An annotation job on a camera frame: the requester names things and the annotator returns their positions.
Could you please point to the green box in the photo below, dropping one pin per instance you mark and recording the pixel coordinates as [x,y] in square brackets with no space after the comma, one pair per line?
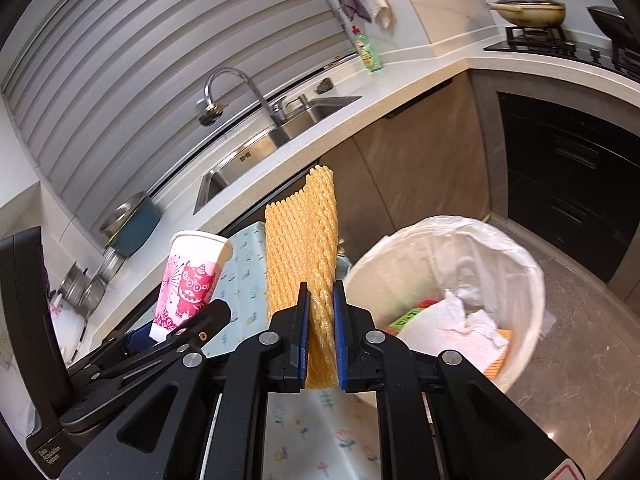
[406,321]

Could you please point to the black gas stove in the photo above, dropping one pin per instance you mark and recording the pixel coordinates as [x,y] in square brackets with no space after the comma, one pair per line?
[550,45]

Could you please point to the dark scrubber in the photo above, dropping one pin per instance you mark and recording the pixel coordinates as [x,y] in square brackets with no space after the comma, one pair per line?
[324,86]

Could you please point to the trash bin with white liner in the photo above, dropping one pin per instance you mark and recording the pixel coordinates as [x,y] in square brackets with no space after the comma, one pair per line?
[500,260]

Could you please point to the purple cloth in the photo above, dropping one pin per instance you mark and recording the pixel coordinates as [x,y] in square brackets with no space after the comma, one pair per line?
[350,2]

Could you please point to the floral tablecloth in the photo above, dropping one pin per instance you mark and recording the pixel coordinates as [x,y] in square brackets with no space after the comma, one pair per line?
[300,435]

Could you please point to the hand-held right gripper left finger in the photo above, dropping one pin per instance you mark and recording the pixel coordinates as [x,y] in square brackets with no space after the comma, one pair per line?
[301,330]

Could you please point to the chrome faucet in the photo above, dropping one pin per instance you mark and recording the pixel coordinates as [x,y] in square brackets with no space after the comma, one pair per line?
[250,85]

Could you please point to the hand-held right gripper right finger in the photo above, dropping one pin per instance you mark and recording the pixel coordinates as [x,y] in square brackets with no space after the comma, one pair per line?
[340,330]

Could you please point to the stacked steel pot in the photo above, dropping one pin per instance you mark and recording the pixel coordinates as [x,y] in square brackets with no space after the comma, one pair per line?
[72,285]

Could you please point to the steel sink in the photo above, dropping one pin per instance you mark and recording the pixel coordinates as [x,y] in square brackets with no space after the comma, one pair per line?
[280,135]

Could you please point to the orange foam net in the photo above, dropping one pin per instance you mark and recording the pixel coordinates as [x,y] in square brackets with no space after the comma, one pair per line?
[499,355]
[300,240]

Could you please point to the blue basin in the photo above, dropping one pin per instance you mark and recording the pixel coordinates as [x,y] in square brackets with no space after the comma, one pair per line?
[137,232]

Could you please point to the black oven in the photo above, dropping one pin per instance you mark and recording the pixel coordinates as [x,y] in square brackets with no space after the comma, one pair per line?
[565,175]

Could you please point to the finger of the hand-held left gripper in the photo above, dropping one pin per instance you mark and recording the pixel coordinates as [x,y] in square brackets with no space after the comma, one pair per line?
[200,325]
[140,345]

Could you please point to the steel bowl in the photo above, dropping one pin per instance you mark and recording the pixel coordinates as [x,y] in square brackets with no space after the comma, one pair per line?
[120,215]

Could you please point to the window blinds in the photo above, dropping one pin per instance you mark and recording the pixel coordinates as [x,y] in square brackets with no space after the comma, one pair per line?
[150,60]

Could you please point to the beige wok with lid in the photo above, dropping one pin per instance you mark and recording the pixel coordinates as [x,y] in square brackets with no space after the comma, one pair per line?
[530,10]

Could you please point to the pink paper cup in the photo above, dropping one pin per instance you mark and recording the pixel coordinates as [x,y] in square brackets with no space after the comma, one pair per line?
[190,280]

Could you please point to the white paper towel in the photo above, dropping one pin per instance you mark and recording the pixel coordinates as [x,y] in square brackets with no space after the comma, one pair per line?
[482,340]
[435,327]

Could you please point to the red wrapper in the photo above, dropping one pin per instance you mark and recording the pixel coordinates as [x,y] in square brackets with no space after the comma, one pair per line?
[426,304]

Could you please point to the green dish soap bottle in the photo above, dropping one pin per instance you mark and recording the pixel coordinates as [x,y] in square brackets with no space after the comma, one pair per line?
[369,52]

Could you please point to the wooden cabinet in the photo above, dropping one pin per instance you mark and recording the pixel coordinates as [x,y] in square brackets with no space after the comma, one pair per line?
[415,160]

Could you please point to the small steel pot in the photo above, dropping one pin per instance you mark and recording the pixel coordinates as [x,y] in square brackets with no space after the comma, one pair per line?
[92,300]

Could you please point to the black pan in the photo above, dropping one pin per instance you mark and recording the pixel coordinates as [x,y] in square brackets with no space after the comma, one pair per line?
[612,22]

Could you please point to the soap dispenser pump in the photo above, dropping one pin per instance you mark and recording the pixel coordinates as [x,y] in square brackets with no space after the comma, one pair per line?
[305,102]

